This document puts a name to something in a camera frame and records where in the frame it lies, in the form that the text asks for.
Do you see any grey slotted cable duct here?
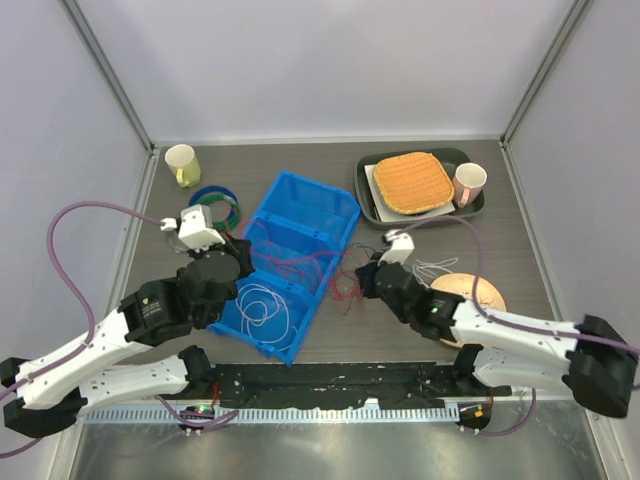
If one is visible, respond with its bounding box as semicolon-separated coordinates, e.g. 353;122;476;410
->
85;401;459;425

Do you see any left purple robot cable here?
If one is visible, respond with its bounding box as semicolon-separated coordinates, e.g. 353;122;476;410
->
0;201;241;459

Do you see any red thin wire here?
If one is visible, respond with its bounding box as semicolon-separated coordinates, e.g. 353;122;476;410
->
224;219;366;317

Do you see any blue cable coil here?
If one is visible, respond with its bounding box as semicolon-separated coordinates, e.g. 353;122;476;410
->
188;184;242;221

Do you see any green cable coil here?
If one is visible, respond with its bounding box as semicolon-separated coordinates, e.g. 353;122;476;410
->
199;197;242;231

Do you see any orange woven square plate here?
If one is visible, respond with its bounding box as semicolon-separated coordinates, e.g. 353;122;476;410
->
373;152;454;215

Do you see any white square plate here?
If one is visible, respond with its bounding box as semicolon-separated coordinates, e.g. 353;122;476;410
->
364;165;455;224

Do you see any yellow mug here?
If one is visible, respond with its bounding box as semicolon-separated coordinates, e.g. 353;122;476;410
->
164;144;201;188

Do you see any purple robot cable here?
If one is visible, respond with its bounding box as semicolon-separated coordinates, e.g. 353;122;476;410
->
384;214;640;437
0;201;241;459

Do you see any white thin wire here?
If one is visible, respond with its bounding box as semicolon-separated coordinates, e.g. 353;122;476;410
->
412;257;460;289
234;282;301;354

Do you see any blue three-compartment plastic bin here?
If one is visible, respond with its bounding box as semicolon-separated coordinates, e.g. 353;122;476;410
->
209;171;361;365

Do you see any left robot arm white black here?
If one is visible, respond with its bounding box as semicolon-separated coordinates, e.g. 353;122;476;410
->
1;237;254;439

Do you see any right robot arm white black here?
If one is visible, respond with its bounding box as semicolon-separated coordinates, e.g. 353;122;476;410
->
356;261;639;419

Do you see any dark green plastic tray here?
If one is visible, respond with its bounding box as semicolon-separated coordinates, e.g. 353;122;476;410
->
354;151;485;230

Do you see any round wooden decorated coaster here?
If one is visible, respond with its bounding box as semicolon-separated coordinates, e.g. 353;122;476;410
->
429;272;507;346

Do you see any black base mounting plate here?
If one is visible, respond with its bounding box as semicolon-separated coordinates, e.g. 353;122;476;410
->
154;360;501;410

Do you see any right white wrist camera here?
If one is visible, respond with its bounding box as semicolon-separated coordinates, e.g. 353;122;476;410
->
378;229;415;265

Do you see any pink mug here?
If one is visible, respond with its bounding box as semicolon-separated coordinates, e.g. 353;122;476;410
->
452;162;488;208

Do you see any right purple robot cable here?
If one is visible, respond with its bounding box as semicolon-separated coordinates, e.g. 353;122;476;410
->
384;214;640;437

